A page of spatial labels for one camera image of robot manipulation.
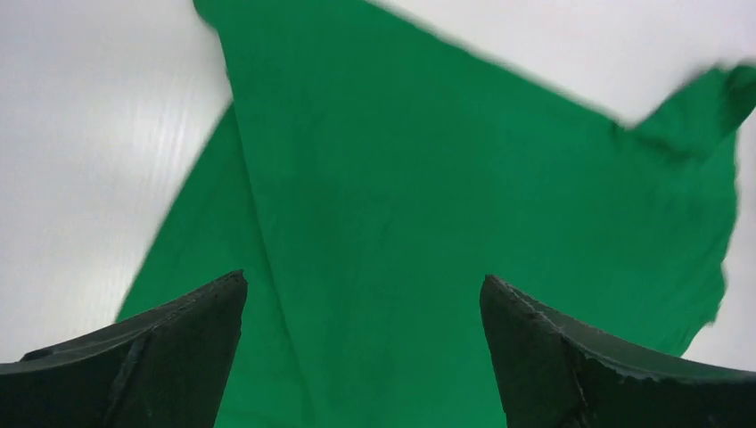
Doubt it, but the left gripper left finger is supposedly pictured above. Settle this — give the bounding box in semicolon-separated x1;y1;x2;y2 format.
1;271;248;428

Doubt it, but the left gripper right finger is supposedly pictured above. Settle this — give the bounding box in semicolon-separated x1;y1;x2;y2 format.
480;276;755;428

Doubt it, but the green t shirt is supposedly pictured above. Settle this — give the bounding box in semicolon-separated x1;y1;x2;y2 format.
120;1;755;427

